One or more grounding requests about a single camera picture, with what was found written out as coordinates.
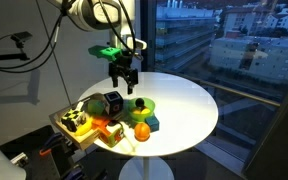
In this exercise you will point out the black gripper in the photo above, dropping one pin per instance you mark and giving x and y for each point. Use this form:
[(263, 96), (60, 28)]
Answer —
[(122, 69)]

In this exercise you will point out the orange fruit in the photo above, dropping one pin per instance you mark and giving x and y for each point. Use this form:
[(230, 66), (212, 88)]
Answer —
[(142, 131)]

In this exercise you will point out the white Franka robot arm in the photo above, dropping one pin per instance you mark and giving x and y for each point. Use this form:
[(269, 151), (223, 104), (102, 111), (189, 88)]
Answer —
[(94, 15)]

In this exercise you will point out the green plastic bowl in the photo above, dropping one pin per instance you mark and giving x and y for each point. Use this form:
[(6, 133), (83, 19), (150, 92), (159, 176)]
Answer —
[(144, 117)]

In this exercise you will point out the black soft cube blue faces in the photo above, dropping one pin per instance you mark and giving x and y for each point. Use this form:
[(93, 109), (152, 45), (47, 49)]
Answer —
[(114, 101)]

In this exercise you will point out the dark plum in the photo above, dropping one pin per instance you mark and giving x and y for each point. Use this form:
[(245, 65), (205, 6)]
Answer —
[(139, 101)]

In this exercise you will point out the yellow ball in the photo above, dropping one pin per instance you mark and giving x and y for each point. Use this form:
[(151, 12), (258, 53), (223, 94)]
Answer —
[(141, 111)]

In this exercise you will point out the green foam block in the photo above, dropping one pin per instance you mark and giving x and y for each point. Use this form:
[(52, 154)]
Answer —
[(99, 109)]

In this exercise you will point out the small teal cube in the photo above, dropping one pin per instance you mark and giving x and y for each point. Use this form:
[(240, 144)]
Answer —
[(153, 123)]

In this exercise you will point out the orange white soft cube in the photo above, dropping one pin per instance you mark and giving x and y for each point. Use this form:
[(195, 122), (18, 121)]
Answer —
[(112, 134)]

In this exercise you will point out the yellow toy banana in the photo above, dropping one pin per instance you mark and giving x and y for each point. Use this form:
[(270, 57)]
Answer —
[(84, 127)]

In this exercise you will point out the black checkered soft cube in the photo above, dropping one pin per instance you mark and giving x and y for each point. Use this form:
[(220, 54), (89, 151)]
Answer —
[(73, 118)]

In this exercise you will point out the wooden tray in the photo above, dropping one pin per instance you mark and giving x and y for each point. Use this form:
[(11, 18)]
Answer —
[(84, 141)]

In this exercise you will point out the black workbench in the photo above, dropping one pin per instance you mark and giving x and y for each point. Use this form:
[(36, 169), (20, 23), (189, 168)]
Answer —
[(50, 166)]

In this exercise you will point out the window railing bar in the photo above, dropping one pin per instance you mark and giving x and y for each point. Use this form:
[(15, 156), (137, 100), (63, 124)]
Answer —
[(237, 91)]

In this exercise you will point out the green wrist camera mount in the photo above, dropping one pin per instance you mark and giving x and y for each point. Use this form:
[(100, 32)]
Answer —
[(104, 52)]

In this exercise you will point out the dark window frame post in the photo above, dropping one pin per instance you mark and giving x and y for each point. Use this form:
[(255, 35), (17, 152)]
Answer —
[(148, 33)]

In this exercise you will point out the white table pedestal base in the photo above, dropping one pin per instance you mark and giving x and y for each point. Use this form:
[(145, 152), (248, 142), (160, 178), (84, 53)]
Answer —
[(146, 168)]

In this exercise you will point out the black camera on boom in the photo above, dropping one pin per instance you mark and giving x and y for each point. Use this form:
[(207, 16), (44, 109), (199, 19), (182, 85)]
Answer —
[(20, 36)]

